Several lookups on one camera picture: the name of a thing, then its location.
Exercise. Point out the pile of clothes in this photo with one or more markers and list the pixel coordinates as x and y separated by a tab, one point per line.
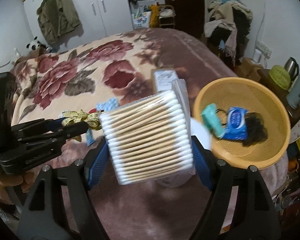
229	24

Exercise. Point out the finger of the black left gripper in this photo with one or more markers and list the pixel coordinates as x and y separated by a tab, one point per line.
55	136
37	127

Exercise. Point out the stacked cardboard boxes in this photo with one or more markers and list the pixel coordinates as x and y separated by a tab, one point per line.
248	69

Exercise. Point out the wooden rack chair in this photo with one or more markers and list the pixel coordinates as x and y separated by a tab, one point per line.
166	16

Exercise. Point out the dark wooden side table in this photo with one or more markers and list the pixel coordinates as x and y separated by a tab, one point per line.
266	80

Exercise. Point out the cotton swab pack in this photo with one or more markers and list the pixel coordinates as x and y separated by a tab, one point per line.
150	138

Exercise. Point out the white wardrobe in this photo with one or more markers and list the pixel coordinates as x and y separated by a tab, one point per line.
99	19

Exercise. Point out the blue wet wipes pack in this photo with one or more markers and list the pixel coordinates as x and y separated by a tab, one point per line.
236	128

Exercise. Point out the brown cardboard box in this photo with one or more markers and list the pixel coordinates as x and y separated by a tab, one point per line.
162	79

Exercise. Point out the panda plush toy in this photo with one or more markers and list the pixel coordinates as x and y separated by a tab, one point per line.
36	44

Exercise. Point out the black hair net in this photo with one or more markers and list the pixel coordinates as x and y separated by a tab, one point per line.
256	131

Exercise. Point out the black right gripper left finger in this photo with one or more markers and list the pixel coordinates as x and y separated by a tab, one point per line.
59	207

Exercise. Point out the olive green jacket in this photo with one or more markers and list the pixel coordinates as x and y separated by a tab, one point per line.
57	18

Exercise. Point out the yellow measuring tape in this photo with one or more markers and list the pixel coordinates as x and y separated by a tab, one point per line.
92	119

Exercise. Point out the red makeup sponge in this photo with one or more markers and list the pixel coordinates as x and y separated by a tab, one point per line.
92	111

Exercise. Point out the white cup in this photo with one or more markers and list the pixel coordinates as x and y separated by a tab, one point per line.
257	55

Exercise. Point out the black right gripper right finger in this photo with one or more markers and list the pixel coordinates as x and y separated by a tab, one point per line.
254	216

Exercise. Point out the steel electric kettle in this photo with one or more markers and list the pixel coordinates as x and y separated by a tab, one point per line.
292	68

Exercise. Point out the dark wooden door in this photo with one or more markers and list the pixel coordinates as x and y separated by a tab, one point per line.
189	16

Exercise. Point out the yellow plush toy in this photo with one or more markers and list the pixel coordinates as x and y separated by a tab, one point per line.
154	18

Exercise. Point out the small blue wrapper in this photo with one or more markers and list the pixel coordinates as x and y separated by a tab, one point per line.
89	137

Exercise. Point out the blue white wavy cloth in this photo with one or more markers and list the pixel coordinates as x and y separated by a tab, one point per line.
108	105

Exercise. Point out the white plastic jar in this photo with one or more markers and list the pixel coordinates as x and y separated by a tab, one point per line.
201	143

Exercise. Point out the person's left hand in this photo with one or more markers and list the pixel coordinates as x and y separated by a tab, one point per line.
24	181

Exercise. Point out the floral plush blanket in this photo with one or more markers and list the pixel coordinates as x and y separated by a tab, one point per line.
120	67

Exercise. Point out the white printed shopping bag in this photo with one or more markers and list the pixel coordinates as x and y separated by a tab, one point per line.
141	13

